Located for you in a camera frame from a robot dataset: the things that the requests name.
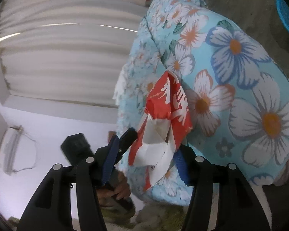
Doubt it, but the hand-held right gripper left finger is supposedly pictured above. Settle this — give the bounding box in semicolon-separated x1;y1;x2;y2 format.
16;135;121;231

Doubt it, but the red white snack bag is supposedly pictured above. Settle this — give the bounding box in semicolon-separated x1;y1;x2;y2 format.
0;0;150;107

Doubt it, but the green fluffy fabric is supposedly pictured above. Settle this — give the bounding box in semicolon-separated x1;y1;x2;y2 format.
101;202;191;231

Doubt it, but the red and white paper bag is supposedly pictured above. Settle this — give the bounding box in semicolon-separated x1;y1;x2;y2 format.
128;70;193;190

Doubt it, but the person's left hand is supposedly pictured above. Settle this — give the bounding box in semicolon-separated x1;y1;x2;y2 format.
97;171;132;207

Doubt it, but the blue floral tablecloth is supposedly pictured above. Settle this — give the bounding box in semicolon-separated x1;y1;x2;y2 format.
116;0;289;206

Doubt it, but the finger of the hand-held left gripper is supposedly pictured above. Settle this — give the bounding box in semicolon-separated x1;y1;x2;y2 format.
116;128;138;164

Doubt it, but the white wall lamp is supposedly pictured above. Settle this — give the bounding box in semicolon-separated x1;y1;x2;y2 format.
2;125;38;174

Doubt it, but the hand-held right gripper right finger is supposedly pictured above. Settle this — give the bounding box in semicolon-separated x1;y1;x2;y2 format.
172;144;272;231

